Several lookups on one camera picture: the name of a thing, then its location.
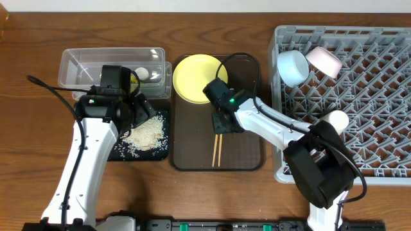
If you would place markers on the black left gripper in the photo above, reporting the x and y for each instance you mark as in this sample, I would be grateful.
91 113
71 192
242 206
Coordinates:
141 109

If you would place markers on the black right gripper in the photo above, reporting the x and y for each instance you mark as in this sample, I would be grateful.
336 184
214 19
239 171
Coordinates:
216 121

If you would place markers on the wooden chopstick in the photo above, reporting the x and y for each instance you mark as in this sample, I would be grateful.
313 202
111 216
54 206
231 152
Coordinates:
214 149
220 150

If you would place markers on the rice pile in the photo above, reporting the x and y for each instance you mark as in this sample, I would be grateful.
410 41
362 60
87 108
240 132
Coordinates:
148 141

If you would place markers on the light blue bowl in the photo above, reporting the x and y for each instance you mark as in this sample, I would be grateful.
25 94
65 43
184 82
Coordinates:
292 67

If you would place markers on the white pink bowl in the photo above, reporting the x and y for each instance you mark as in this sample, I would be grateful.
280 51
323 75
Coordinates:
325 61

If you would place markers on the small white cup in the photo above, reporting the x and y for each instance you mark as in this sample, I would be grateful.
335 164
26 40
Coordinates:
338 119

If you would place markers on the green orange snack wrapper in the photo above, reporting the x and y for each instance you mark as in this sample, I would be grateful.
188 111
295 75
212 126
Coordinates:
133 79

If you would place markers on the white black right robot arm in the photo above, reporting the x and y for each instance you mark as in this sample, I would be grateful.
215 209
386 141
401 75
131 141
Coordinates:
319 161

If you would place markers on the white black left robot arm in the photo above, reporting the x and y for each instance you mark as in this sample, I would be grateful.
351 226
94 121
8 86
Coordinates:
73 206

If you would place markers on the black waste tray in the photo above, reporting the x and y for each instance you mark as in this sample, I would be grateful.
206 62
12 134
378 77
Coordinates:
161 106

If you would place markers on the clear plastic waste bin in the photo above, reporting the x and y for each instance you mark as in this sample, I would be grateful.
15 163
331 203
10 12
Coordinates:
81 68

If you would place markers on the grey dishwasher rack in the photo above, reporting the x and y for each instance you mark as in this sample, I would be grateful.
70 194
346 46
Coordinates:
372 88

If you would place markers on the dark brown serving tray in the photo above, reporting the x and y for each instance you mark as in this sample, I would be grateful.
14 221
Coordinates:
193 134

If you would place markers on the yellow plate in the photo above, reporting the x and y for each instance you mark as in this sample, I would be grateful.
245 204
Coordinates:
191 76

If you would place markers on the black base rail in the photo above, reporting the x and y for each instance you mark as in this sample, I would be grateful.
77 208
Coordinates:
224 226

